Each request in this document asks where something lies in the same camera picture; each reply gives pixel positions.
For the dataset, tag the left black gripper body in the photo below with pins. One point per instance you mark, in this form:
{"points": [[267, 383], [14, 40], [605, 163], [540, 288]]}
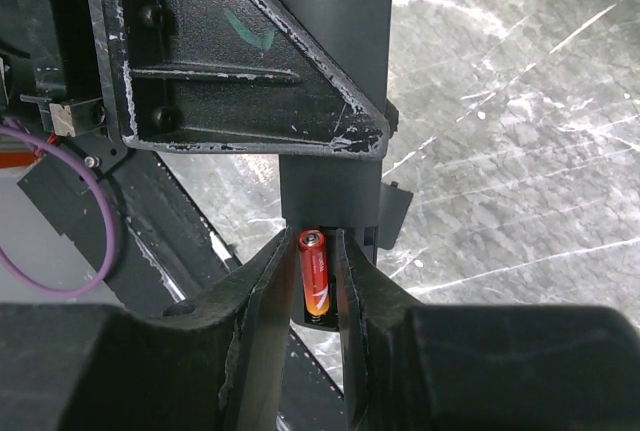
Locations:
{"points": [[50, 81]]}

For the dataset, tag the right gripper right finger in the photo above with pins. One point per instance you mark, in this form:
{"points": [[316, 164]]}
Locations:
{"points": [[412, 366]]}

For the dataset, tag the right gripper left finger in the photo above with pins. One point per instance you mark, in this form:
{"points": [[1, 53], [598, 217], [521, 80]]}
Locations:
{"points": [[212, 362]]}

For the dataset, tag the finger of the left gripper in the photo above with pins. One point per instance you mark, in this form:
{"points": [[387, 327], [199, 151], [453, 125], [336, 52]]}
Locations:
{"points": [[227, 76]]}

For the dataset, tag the red green battery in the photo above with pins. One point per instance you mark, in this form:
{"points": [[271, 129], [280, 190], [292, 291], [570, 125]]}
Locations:
{"points": [[315, 276]]}

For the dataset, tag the black remote battery cover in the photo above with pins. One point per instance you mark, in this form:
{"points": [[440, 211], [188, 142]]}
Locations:
{"points": [[394, 205]]}

